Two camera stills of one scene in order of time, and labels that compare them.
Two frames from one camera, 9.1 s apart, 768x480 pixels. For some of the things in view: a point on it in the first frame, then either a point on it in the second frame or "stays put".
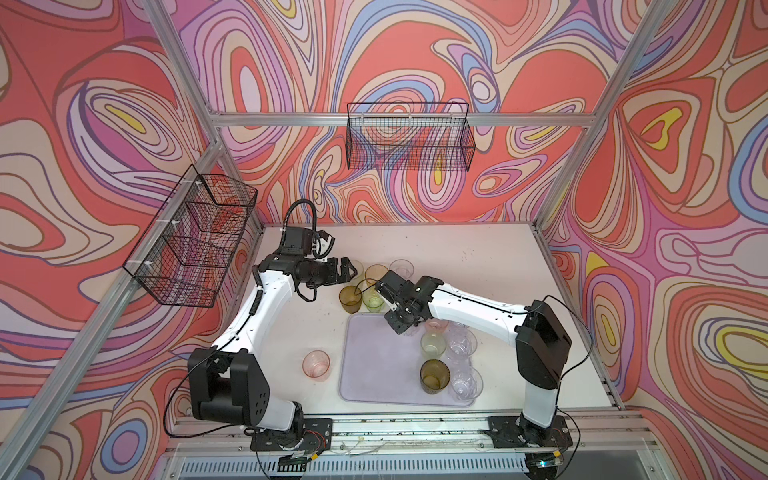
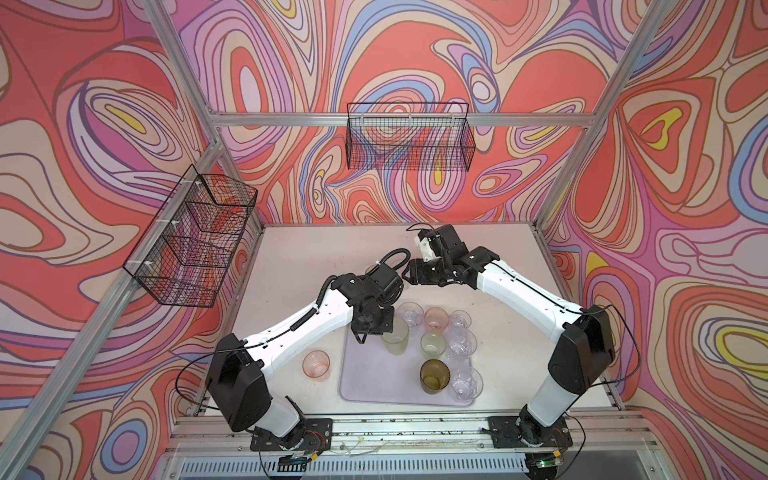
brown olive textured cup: [434, 375] stays put
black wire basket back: [413, 136] stays put
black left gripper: [333, 275] -> [388, 326]
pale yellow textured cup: [358, 265] -> [397, 340]
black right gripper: [398, 327] -> [417, 276]
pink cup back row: [436, 325] stays put
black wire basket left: [182, 256] stays put
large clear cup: [466, 384] stays put
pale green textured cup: [433, 344] stays put
